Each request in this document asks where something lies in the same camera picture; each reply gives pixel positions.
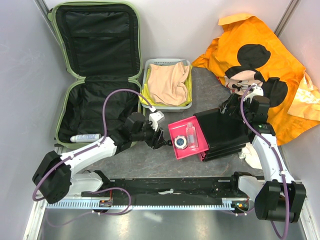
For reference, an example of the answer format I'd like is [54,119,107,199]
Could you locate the white perforated plastic basket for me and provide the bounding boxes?
[141,58,193,113]

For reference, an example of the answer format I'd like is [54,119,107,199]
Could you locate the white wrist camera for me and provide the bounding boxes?
[244,85,264,102]
[148,106,165,132]

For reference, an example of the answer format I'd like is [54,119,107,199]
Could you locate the orange cartoon mouse cloth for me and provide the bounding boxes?
[192,13,320,146]

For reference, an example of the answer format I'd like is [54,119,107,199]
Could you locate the black box with pink ends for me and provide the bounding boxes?
[194,107,249,162]

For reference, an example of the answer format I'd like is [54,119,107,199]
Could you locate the beige pink garment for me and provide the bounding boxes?
[146,62,191,106]

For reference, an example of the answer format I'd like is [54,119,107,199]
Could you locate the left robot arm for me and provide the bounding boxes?
[32,111,169,204]

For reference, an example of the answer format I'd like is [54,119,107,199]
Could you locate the white tube with round cap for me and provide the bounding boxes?
[70,133,102,143]

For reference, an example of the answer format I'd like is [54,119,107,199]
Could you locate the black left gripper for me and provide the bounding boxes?
[131,119,168,150]

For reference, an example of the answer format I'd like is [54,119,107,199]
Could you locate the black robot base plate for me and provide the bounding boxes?
[81,176,247,205]

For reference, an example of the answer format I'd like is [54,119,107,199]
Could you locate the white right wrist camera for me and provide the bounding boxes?
[244,85,264,102]

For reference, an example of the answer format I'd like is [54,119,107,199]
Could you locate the pink drawer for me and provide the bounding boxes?
[168,116,209,161]

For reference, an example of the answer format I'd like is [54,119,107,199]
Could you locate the white crumpled cloth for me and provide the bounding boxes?
[238,142,262,170]

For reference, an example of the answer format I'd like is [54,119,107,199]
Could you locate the slotted cable duct rail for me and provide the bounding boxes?
[46,198,249,211]

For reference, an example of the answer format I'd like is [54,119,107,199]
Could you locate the green hard-shell suitcase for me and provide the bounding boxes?
[47,1,142,149]

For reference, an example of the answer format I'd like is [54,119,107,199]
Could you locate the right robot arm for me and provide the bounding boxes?
[219,93,307,223]

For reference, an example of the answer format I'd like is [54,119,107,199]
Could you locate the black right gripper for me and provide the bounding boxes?
[218,92,253,122]

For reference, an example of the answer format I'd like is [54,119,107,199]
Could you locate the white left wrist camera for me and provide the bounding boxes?
[148,106,165,132]

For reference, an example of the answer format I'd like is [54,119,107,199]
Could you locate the round silver blue-lid tin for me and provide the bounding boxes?
[173,135,188,150]

